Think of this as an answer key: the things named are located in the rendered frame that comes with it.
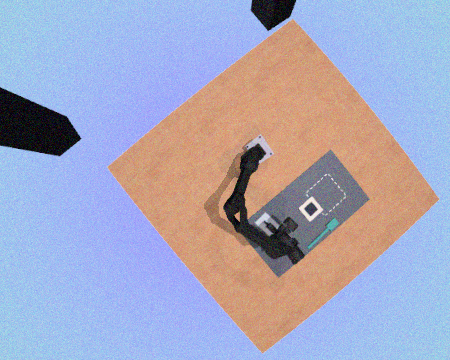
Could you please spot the teal flat bar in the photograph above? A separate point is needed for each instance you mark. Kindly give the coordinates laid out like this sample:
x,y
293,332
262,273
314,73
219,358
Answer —
x,y
330,226

